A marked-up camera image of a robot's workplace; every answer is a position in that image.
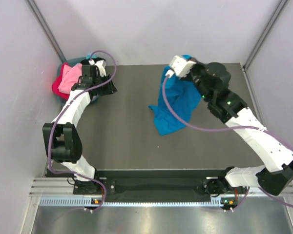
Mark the pink t shirt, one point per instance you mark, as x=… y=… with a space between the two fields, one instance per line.
x=70 y=77

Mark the grey slotted cable duct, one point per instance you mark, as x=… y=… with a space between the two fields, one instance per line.
x=90 y=202

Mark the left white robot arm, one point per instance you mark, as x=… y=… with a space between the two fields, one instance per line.
x=80 y=84

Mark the blue laundry basket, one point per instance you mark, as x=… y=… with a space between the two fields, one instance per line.
x=71 y=63

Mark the black t shirt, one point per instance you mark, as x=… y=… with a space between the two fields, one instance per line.
x=91 y=61

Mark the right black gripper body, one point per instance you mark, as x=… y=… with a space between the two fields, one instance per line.
x=197 y=72

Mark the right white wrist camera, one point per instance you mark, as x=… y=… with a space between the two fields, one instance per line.
x=179 y=66

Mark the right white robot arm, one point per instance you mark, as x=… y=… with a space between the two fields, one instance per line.
x=212 y=82

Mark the aluminium rail frame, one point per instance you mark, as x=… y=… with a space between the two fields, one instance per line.
x=257 y=214

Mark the red t shirt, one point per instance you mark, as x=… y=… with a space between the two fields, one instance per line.
x=56 y=84

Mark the light blue t shirt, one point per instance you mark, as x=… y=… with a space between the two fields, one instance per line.
x=89 y=56

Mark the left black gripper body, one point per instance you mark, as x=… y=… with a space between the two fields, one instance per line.
x=105 y=89

